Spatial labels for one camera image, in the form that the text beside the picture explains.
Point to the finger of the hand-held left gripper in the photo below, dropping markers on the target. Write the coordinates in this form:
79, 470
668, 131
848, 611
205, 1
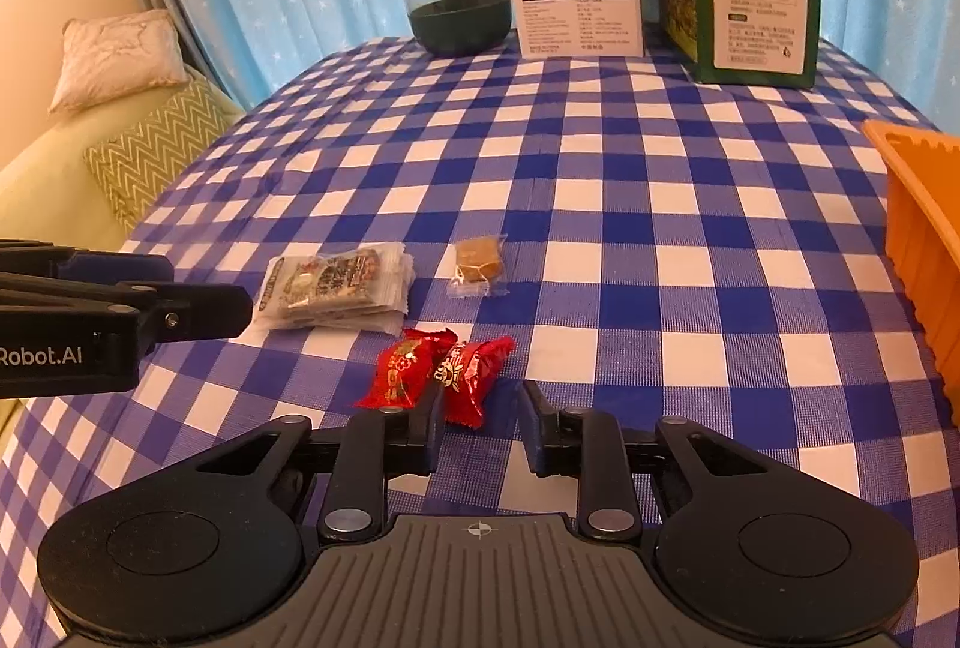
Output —
120, 269
202, 314

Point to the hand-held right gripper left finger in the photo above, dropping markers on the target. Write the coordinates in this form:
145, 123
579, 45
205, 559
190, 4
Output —
433, 427

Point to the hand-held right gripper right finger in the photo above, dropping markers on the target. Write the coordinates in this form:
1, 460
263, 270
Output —
529, 430

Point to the shiny red twisted candy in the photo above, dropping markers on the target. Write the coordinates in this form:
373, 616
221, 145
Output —
401, 367

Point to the grey printed snack packet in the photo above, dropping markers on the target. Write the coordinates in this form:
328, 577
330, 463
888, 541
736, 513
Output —
334, 284

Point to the small brown candy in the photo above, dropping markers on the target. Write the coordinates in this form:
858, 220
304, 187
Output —
478, 262

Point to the orange plastic tray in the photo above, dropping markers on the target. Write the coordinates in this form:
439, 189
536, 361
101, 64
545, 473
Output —
922, 228

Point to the light green sofa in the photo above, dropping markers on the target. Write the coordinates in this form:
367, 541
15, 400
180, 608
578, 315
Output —
52, 183

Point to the green zigzag cushion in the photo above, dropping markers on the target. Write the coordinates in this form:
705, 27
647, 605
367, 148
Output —
157, 157

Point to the white cushion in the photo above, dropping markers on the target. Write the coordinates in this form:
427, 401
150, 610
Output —
120, 55

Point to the blue white checkered tablecloth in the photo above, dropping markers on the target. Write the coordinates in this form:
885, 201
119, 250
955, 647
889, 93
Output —
637, 243

